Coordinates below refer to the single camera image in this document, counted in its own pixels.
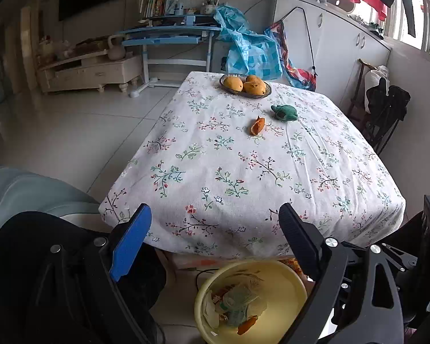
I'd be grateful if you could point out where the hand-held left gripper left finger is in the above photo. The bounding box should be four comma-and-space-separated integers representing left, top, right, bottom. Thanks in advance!
32, 202, 153, 344

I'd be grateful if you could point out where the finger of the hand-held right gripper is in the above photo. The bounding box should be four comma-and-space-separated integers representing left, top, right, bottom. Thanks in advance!
380, 243, 420, 271

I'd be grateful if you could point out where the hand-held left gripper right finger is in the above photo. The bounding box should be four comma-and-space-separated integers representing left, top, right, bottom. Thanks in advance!
279, 202, 405, 344

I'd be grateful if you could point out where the yellow plastic basin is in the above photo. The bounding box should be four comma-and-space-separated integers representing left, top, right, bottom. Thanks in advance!
194, 260, 308, 344

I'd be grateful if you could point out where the clear plastic bottle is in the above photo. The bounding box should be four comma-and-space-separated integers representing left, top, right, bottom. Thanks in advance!
215, 281, 269, 327

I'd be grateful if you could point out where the orange fruit peel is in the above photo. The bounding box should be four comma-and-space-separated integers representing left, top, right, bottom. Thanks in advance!
236, 315, 259, 335
250, 116, 266, 136

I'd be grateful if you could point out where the floral white tablecloth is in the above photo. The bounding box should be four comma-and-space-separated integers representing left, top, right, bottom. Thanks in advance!
98, 71, 406, 260

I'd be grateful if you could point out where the person's left leg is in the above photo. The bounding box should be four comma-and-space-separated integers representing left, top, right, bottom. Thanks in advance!
0, 211, 167, 344

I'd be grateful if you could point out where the green plush toy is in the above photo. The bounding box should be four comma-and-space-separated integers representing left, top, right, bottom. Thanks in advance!
271, 105, 298, 122

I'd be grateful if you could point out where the black folding chair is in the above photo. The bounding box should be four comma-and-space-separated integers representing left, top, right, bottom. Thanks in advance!
363, 77, 412, 155

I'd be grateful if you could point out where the metal fruit plate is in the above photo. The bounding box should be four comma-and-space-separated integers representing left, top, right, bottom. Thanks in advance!
219, 73, 272, 98

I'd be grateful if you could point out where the colourful printed bag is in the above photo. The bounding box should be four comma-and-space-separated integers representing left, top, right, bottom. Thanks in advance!
265, 21, 318, 92

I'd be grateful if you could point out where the wooden rack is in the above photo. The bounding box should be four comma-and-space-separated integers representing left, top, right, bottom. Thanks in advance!
346, 58, 377, 122

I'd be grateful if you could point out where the white bag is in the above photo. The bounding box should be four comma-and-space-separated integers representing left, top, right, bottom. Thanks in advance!
363, 65, 390, 94

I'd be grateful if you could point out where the cream television cabinet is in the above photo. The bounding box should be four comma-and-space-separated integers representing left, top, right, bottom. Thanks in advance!
38, 50, 144, 95

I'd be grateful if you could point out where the blue checked plastic sheet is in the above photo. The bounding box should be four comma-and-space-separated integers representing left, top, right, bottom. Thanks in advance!
213, 5, 284, 79

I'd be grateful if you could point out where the white cabinet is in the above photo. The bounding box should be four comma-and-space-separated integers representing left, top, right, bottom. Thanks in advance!
274, 0, 393, 112

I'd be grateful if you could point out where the white jug vase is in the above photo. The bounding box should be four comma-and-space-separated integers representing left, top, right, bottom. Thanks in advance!
107, 34, 127, 61

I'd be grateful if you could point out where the blue study desk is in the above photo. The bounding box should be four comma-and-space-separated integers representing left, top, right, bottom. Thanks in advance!
118, 14, 223, 99

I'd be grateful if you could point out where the brown round board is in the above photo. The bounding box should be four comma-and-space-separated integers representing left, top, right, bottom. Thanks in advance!
325, 0, 355, 13

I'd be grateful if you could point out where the row of books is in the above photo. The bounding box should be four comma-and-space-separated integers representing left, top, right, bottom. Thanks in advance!
139, 0, 185, 18

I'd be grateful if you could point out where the black cord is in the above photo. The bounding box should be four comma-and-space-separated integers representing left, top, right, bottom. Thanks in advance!
283, 6, 318, 76

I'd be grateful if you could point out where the dark hanging strap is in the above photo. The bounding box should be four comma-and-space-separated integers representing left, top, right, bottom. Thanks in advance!
398, 0, 416, 38

